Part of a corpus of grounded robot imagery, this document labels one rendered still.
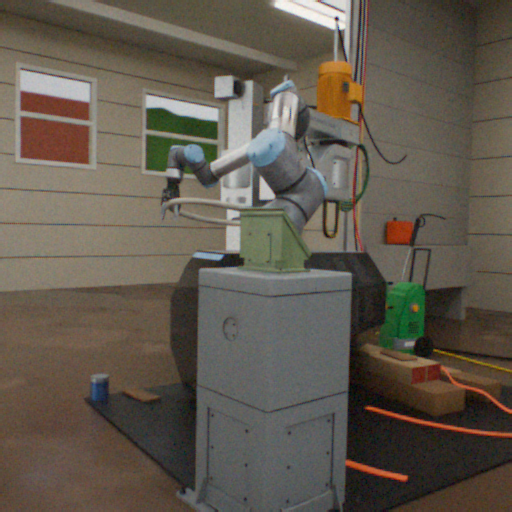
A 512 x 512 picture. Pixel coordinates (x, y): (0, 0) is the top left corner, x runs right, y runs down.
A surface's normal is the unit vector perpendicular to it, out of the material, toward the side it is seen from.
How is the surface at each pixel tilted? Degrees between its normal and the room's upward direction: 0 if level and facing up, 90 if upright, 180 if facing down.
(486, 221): 90
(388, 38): 90
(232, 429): 90
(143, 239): 90
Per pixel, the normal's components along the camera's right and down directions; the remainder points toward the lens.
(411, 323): 0.34, 0.06
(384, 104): 0.65, 0.05
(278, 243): -0.72, 0.02
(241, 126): -0.43, 0.04
